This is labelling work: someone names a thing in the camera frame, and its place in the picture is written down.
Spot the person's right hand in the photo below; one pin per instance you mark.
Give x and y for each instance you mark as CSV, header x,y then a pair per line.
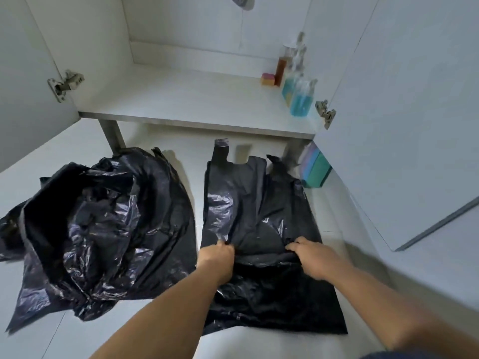
x,y
322,259

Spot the person's left hand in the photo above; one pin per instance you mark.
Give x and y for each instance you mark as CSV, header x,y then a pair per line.
x,y
215,263

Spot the person's left fingers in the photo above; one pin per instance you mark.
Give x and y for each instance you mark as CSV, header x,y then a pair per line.
x,y
226,247

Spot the person's right fingers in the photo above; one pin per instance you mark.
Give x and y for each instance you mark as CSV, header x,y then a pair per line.
x,y
297,245

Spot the black garbage bag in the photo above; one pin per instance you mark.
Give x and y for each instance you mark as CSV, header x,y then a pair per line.
x,y
101,228
258,205

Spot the person's right forearm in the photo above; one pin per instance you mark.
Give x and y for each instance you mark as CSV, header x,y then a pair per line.
x,y
396,310

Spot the person's left forearm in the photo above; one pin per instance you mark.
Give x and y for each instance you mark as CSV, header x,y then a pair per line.
x,y
164,317

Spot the teal sponge pack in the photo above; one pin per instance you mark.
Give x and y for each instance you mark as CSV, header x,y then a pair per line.
x,y
316,168

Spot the grey cabinet leg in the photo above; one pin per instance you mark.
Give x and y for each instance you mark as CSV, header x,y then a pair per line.
x,y
295,151
112,136

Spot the crumpled black garbage bag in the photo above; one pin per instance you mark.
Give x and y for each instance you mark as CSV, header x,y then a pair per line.
x,y
101,228

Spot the metal door hinge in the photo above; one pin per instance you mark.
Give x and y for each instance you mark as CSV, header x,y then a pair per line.
x,y
324,112
65,84

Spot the person's dark clothing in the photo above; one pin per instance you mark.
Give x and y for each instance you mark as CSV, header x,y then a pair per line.
x,y
378,355

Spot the blue liquid pump bottle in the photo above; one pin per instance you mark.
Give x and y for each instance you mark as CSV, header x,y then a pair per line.
x,y
302,99
288,87

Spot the white cabinet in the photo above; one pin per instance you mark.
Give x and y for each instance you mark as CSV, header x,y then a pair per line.
x,y
194,97

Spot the white cabinet door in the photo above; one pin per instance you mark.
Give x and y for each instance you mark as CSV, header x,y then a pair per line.
x,y
26,82
404,119

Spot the orange pink sponge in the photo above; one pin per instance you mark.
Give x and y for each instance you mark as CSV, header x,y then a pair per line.
x,y
268,79

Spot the amber liquid bottle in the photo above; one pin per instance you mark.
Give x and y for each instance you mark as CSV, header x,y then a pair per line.
x,y
282,67

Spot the clear tall bottle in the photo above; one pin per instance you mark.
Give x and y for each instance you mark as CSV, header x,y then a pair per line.
x,y
300,52

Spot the grey drain pipe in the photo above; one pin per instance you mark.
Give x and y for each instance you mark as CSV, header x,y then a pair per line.
x,y
242,0

